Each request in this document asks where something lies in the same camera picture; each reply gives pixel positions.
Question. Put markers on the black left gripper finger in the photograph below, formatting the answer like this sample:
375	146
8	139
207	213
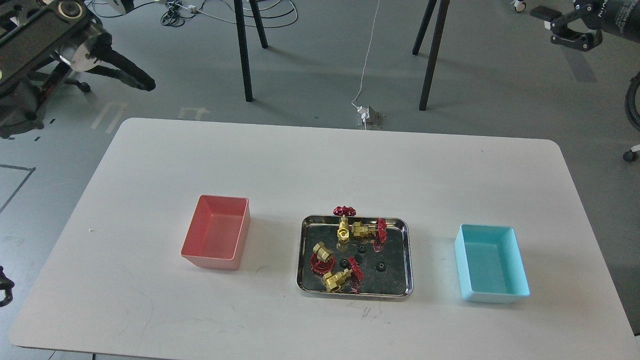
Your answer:
113	73
127	72

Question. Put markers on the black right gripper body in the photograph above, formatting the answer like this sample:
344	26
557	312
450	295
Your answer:
586	11

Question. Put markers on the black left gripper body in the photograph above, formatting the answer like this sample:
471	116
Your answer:
81	52

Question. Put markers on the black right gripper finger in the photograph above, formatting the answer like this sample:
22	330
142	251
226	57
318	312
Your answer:
581	41

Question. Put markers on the brass valve red handle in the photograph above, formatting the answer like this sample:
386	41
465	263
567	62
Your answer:
343	233
322	260

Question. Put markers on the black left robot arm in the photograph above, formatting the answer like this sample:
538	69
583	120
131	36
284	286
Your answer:
42	43

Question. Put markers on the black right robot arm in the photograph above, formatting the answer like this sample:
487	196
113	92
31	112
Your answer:
582	28

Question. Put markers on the pink plastic box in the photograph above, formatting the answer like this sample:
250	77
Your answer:
217	233

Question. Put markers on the blue plastic box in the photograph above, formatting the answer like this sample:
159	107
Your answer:
489	264

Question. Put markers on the brass valve lying top right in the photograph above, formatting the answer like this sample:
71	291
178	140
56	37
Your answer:
377	231

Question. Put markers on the brass valve lying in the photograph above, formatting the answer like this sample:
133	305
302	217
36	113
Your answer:
377	231
333	282

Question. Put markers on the brass valve lying bottom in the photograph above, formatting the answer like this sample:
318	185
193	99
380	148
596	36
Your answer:
333	282

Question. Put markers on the white caster top right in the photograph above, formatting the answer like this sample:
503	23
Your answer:
519	5

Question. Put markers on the chair caster right edge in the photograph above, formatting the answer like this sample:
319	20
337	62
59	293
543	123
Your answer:
632	155

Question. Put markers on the black table leg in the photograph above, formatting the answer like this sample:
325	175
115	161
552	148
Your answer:
243	49
426	18
433	53
258	23

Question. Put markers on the black table leg left rear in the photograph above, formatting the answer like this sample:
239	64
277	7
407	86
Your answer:
258	23

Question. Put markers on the black table leg right rear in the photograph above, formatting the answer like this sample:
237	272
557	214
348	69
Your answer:
426	18

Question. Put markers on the white plug floor socket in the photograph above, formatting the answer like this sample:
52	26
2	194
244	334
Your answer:
369	119

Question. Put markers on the black object left edge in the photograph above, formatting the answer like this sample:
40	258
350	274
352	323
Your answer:
6	289

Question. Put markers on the stainless steel tray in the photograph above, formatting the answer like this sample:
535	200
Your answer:
394	283

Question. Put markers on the upright brass valve red handle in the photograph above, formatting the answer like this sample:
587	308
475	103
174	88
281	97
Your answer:
343	233

